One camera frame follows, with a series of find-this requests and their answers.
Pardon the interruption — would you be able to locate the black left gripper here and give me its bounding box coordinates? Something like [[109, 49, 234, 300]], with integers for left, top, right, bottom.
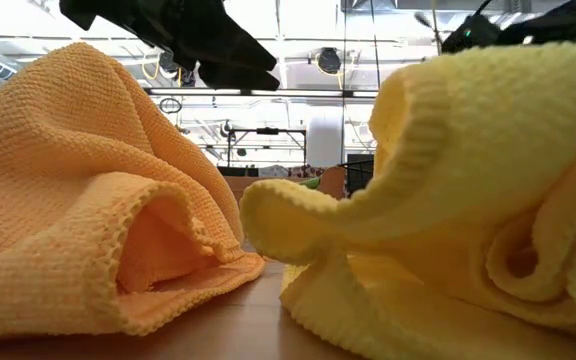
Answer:
[[60, 0, 280, 92]]

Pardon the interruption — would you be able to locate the black ceiling cable reel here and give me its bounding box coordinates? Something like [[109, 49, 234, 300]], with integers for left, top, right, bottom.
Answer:
[[157, 47, 197, 89], [316, 47, 343, 75]]

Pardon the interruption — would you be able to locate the black wire basket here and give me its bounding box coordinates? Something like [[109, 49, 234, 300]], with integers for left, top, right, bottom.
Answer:
[[337, 153, 377, 196]]

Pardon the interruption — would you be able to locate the black metal frame stand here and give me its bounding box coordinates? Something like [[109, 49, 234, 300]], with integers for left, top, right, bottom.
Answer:
[[225, 126, 308, 169]]

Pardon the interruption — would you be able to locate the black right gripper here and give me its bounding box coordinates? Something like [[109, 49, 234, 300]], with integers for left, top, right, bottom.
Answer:
[[440, 17, 500, 55]]

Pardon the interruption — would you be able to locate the yellow microfiber towel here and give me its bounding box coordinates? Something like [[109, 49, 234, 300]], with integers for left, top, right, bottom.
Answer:
[[239, 42, 576, 360]]

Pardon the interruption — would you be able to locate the white round pillar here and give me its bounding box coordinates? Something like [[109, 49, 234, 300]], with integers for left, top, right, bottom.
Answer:
[[309, 112, 344, 169]]

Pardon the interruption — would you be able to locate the thin black hanging cable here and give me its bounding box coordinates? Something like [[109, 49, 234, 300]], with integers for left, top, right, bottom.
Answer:
[[340, 0, 348, 166]]

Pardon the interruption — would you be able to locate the long ceiling light bar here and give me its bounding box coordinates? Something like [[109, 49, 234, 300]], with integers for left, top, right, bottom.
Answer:
[[142, 87, 379, 99]]

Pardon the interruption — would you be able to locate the black hanging cable loop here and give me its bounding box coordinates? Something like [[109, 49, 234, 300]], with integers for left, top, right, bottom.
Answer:
[[158, 97, 183, 115]]

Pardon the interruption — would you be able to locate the large orange microfiber towel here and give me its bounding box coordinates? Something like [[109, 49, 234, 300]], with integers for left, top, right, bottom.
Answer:
[[0, 41, 268, 344]]

